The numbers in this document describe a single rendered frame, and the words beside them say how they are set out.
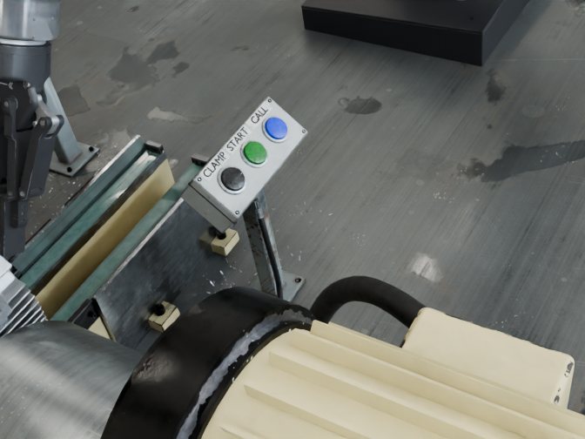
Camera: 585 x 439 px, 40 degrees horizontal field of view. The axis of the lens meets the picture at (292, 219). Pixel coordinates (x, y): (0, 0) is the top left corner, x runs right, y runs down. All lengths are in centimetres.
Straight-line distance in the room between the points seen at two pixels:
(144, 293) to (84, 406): 49
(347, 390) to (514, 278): 80
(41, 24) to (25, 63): 4
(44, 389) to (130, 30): 125
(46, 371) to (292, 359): 34
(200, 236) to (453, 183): 41
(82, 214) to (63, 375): 54
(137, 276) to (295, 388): 73
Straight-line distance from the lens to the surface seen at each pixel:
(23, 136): 90
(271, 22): 175
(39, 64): 88
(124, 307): 112
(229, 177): 95
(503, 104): 147
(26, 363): 73
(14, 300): 95
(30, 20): 85
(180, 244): 118
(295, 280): 118
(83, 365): 71
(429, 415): 38
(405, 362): 43
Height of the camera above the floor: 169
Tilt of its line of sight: 44 degrees down
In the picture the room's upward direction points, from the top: 11 degrees counter-clockwise
